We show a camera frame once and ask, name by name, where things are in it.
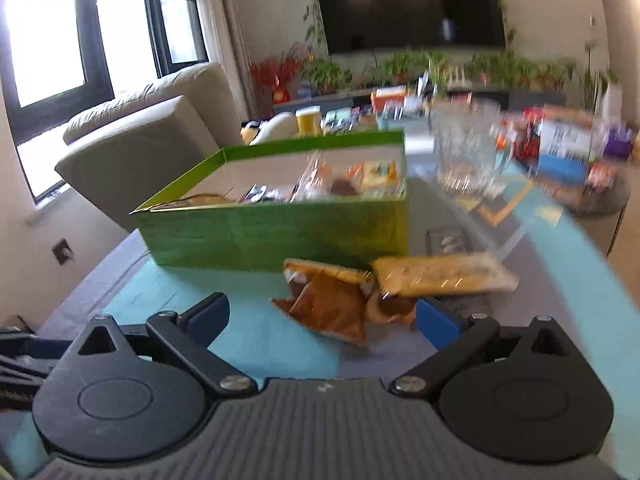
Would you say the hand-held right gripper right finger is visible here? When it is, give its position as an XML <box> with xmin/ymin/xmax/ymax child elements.
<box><xmin>390</xmin><ymin>298</ymin><xmax>576</xmax><ymax>401</ymax></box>

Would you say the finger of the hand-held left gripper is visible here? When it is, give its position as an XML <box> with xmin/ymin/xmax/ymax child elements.
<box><xmin>0</xmin><ymin>328</ymin><xmax>76</xmax><ymax>361</ymax></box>

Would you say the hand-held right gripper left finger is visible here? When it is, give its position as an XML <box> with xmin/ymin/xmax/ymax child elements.
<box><xmin>75</xmin><ymin>292</ymin><xmax>259</xmax><ymax>401</ymax></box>

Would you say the beige wafer bar packet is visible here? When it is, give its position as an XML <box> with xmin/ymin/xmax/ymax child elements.
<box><xmin>371</xmin><ymin>253</ymin><xmax>519</xmax><ymax>297</ymax></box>

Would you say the green cardboard box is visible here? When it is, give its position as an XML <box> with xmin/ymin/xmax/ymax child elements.
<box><xmin>129</xmin><ymin>129</ymin><xmax>409</xmax><ymax>274</ymax></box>

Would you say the brown foil snack packet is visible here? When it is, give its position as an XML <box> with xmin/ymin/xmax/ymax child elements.
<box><xmin>271</xmin><ymin>258</ymin><xmax>418</xmax><ymax>347</ymax></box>

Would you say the clear packet of black snacks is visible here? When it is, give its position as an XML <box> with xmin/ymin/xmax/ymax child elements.
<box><xmin>239</xmin><ymin>184</ymin><xmax>282</xmax><ymax>204</ymax></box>

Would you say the yellow cracker packet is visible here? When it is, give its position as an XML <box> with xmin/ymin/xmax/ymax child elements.
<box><xmin>360</xmin><ymin>160</ymin><xmax>402</xmax><ymax>194</ymax></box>

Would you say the glass mug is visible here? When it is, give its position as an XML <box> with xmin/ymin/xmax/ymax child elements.
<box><xmin>428</xmin><ymin>99</ymin><xmax>517</xmax><ymax>197</ymax></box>

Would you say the beige sofa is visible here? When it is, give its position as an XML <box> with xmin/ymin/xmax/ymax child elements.
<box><xmin>54</xmin><ymin>62</ymin><xmax>247</xmax><ymax>234</ymax></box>

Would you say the round grey side table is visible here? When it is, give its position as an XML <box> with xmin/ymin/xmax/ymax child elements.
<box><xmin>500</xmin><ymin>169</ymin><xmax>629</xmax><ymax>257</ymax></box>

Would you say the blue and white carton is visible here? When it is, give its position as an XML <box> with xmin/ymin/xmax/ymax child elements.
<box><xmin>536</xmin><ymin>108</ymin><xmax>602</xmax><ymax>187</ymax></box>

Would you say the yellow can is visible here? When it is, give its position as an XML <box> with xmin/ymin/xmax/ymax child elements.
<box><xmin>295</xmin><ymin>105</ymin><xmax>324</xmax><ymax>137</ymax></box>

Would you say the orange box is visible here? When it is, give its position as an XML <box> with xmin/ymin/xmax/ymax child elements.
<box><xmin>371</xmin><ymin>86</ymin><xmax>408</xmax><ymax>113</ymax></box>

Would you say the red flower bouquet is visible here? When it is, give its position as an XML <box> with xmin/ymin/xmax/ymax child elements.
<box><xmin>249</xmin><ymin>47</ymin><xmax>307</xmax><ymax>107</ymax></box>

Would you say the potted green plant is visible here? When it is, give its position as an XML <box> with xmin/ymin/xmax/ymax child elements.
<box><xmin>375</xmin><ymin>51</ymin><xmax>431</xmax><ymax>86</ymax></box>
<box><xmin>465</xmin><ymin>52</ymin><xmax>568</xmax><ymax>92</ymax></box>
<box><xmin>302</xmin><ymin>57</ymin><xmax>353</xmax><ymax>95</ymax></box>

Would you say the large leaf potted plant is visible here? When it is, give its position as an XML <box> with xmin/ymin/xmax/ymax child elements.
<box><xmin>580</xmin><ymin>45</ymin><xmax>621</xmax><ymax>116</ymax></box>

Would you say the beige curtain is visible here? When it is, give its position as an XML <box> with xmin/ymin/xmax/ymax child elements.
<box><xmin>192</xmin><ymin>0</ymin><xmax>261</xmax><ymax>121</ymax></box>

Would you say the narrow black framed window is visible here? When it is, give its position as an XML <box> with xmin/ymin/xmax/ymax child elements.
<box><xmin>142</xmin><ymin>0</ymin><xmax>211</xmax><ymax>79</ymax></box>

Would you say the wall socket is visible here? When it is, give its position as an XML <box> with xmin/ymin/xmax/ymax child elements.
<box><xmin>52</xmin><ymin>238</ymin><xmax>76</xmax><ymax>267</ymax></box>

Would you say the wall television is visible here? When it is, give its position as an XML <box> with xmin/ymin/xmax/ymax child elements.
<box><xmin>314</xmin><ymin>0</ymin><xmax>507</xmax><ymax>57</ymax></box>

